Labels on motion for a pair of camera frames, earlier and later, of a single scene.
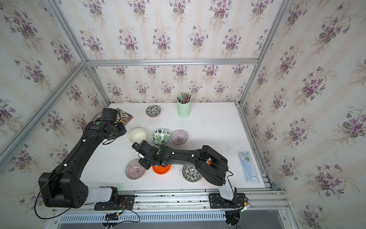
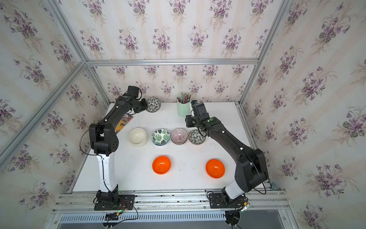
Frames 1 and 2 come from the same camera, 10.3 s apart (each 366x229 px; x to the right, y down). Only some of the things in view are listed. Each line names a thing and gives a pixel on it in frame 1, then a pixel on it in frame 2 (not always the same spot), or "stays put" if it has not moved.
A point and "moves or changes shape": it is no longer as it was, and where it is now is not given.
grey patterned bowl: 153,110 moves or changes shape
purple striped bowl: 179,137 stays put
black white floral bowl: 190,173 -> 195,137
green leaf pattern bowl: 160,137 stays put
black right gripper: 145,166 -> 188,119
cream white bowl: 137,135 stays put
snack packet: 124,117 stays put
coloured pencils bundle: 184,98 stays put
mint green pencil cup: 184,109 stays put
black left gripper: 123,131 -> 146,102
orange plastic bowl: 161,170 stays put
